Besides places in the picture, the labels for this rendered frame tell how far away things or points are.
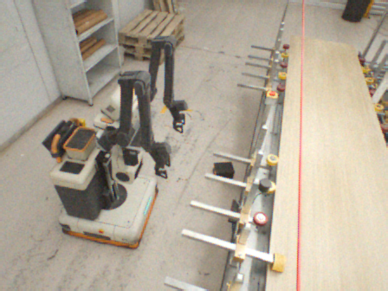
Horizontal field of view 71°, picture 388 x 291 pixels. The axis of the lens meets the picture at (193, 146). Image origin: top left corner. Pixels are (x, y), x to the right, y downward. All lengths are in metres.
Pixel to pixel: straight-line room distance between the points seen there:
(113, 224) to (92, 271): 0.41
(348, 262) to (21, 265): 2.31
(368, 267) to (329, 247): 0.19
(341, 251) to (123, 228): 1.50
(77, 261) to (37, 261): 0.31
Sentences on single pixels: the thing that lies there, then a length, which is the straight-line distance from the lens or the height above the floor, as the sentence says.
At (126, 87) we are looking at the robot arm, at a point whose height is 1.57.
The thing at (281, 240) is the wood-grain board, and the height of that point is 0.90.
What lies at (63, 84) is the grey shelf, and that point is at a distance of 4.03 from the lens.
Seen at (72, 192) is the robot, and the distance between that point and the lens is 2.10.
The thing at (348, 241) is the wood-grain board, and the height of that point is 0.90.
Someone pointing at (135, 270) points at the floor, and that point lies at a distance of 2.44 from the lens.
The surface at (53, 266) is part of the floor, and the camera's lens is 2.61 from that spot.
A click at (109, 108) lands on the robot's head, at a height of 1.31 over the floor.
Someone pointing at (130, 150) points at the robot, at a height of 1.04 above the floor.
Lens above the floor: 2.25
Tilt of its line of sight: 44 degrees down
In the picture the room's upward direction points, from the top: 5 degrees clockwise
